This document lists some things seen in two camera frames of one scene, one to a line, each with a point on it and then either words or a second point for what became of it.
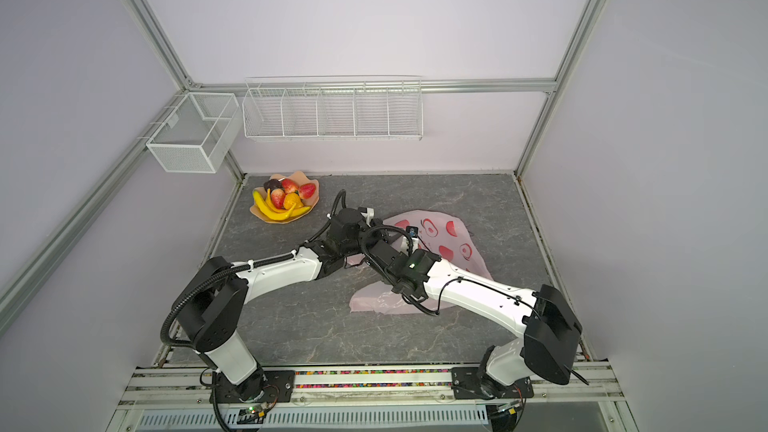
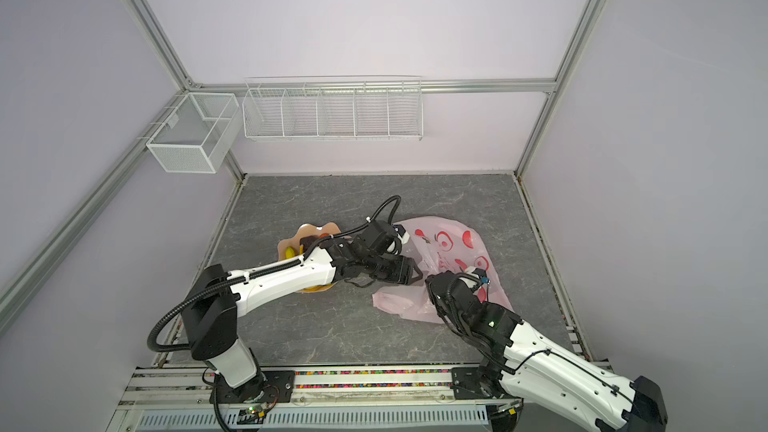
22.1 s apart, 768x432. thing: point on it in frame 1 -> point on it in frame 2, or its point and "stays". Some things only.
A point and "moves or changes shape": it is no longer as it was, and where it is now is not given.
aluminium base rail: x=177 y=398 stays
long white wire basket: x=334 y=108 stays
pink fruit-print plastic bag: x=446 y=234 moves or changes shape
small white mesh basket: x=197 y=133 stays
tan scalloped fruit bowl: x=298 y=177 -> x=303 y=231
